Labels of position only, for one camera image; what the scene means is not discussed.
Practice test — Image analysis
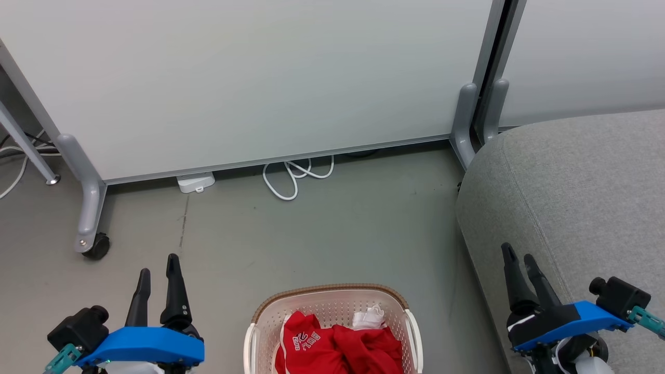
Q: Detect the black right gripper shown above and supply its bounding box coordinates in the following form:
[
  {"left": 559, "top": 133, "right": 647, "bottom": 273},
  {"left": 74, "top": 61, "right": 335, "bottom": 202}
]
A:
[{"left": 500, "top": 242, "right": 581, "bottom": 348}]

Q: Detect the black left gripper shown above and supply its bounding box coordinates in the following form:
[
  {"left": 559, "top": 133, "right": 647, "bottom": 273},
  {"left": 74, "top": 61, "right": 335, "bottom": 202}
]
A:
[{"left": 125, "top": 253, "right": 204, "bottom": 342}]

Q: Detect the red jersey with white trim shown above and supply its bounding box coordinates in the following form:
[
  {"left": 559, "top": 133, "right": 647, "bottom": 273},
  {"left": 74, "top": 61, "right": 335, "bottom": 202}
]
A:
[{"left": 274, "top": 311, "right": 338, "bottom": 374}]

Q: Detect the plain red fleece garment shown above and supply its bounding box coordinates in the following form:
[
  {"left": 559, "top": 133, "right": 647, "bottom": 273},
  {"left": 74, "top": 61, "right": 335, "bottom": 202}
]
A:
[{"left": 332, "top": 323, "right": 405, "bottom": 374}]

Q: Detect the grey fabric sofa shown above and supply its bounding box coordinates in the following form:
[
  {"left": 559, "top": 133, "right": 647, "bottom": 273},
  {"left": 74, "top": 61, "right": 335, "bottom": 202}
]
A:
[{"left": 455, "top": 108, "right": 665, "bottom": 374}]

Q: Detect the black caster wheel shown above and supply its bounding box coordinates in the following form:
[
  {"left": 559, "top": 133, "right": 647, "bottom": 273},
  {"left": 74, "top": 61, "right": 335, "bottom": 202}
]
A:
[{"left": 82, "top": 232, "right": 111, "bottom": 260}]

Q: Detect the grey partition foot with caster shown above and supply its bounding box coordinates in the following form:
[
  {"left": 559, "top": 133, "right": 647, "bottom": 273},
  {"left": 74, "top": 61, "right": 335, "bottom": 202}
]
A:
[{"left": 56, "top": 133, "right": 108, "bottom": 254}]

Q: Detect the white power adapter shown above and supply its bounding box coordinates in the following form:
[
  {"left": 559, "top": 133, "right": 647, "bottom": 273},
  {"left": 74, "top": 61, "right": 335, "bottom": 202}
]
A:
[{"left": 176, "top": 172, "right": 216, "bottom": 194}]

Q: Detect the white cloth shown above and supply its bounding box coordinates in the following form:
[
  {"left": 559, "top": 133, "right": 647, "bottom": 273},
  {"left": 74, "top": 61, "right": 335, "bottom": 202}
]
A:
[{"left": 352, "top": 305, "right": 386, "bottom": 330}]

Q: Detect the grey metal table leg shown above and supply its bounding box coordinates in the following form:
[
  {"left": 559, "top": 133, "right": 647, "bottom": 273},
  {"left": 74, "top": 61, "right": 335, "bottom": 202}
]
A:
[{"left": 0, "top": 101, "right": 61, "bottom": 186}]

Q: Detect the wide white partition panel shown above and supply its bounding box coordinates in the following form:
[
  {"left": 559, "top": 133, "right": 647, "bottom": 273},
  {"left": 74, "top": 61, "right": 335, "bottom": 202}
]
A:
[{"left": 0, "top": 0, "right": 507, "bottom": 185}]

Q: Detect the narrow white partition panel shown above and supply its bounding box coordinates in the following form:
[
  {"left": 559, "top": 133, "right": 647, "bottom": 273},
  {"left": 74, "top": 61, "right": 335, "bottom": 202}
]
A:
[{"left": 499, "top": 0, "right": 665, "bottom": 128}]

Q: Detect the teal left camera connector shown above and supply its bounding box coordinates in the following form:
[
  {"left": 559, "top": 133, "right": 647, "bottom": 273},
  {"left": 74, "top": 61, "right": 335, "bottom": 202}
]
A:
[{"left": 43, "top": 343, "right": 84, "bottom": 374}]

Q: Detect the teal camera connector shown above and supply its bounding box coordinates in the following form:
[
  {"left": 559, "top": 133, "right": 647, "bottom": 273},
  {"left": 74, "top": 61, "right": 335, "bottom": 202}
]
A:
[
  {"left": 43, "top": 343, "right": 84, "bottom": 374},
  {"left": 626, "top": 306, "right": 665, "bottom": 341}
]

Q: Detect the teal right camera connector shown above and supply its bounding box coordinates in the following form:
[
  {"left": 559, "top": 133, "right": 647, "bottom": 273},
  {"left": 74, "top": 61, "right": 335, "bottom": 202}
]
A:
[{"left": 626, "top": 306, "right": 665, "bottom": 341}]

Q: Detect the white looped cable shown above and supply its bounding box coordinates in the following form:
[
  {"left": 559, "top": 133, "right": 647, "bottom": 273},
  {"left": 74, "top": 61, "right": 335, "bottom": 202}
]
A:
[{"left": 262, "top": 155, "right": 335, "bottom": 201}]

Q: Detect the thin black floor cable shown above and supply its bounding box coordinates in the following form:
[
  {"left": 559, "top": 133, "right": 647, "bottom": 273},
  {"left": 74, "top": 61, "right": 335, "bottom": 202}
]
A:
[{"left": 0, "top": 131, "right": 52, "bottom": 149}]

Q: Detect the white floor cable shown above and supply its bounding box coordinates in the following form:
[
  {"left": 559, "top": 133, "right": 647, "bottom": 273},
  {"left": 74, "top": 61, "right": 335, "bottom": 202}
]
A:
[{"left": 0, "top": 130, "right": 60, "bottom": 201}]

